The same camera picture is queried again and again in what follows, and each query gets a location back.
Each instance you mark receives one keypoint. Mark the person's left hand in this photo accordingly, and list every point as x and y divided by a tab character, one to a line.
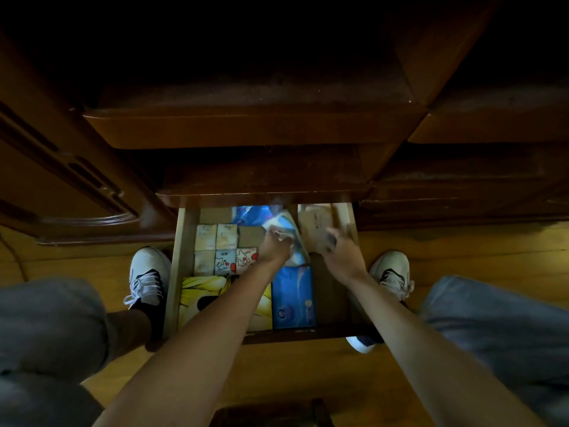
273	249

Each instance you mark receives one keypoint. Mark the person's right hand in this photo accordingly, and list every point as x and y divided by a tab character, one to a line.
344	262

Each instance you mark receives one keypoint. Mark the person's right fingers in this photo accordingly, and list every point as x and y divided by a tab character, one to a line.
334	239

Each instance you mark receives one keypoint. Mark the person's left fingers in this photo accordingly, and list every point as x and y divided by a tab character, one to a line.
282	234

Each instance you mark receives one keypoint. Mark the blue white soft tissue pack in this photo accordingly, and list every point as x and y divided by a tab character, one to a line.
297	244

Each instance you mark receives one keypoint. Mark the beige paper packet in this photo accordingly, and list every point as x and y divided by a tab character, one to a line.
313	226

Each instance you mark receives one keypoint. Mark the person's right forearm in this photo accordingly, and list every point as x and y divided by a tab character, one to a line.
426	351

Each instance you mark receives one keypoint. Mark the person's left forearm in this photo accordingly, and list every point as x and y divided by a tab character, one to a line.
209	342

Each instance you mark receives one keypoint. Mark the shiny blue plastic pack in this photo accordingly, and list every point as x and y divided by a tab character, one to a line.
251	214

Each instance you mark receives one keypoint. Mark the red print pocket tissue packet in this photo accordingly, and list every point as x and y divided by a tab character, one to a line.
245	257

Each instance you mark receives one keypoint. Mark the plain beige pocket tissue packet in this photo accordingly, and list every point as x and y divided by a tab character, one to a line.
206	237
204	263
226	236

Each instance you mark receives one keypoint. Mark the blue print pocket tissue packet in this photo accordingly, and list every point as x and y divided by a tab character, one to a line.
225	262

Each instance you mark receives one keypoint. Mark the blue rectangular tissue pack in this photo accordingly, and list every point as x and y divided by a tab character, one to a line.
292	297

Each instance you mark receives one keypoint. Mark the white right sneaker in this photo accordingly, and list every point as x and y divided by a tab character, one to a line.
393	270

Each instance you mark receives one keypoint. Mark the white sneaker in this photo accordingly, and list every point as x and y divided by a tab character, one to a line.
149	271
393	270

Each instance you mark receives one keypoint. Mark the yellow cartoon tissue pack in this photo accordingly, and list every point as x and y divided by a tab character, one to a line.
200	293

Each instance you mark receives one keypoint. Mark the open light wooden drawer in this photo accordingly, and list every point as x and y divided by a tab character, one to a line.
182	271

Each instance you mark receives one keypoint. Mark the dark brown wooden cabinet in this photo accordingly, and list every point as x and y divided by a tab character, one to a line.
284	124

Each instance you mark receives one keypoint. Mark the white left sneaker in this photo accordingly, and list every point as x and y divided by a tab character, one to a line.
149	271

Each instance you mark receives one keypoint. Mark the black left sock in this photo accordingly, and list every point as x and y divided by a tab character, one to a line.
155	320

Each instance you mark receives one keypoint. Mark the person's left leg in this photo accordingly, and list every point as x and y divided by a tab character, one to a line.
126	329

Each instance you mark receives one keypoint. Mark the carved wooden cabinet door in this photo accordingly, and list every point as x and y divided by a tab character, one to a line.
57	173

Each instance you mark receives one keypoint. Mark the grey shorts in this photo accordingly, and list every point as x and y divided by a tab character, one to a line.
49	324

